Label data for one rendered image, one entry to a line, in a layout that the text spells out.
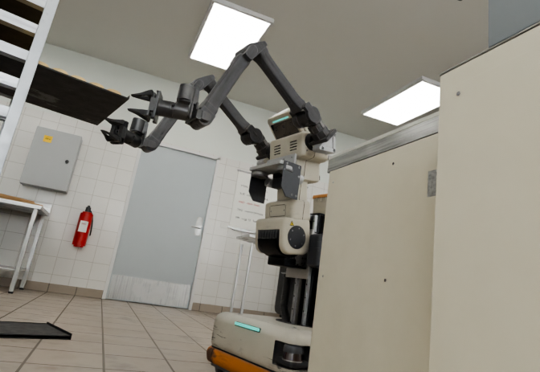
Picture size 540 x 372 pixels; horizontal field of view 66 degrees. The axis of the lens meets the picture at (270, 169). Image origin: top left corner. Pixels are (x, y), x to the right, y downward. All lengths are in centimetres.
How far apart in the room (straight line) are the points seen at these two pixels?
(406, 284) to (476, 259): 41
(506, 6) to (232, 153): 541
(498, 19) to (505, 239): 35
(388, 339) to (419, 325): 11
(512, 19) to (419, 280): 57
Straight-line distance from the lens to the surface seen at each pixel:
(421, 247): 104
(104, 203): 563
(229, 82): 161
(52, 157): 555
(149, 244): 565
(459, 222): 71
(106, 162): 572
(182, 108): 146
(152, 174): 575
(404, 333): 106
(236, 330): 195
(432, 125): 112
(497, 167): 68
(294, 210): 188
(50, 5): 149
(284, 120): 203
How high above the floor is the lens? 42
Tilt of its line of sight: 16 degrees up
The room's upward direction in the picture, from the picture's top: 9 degrees clockwise
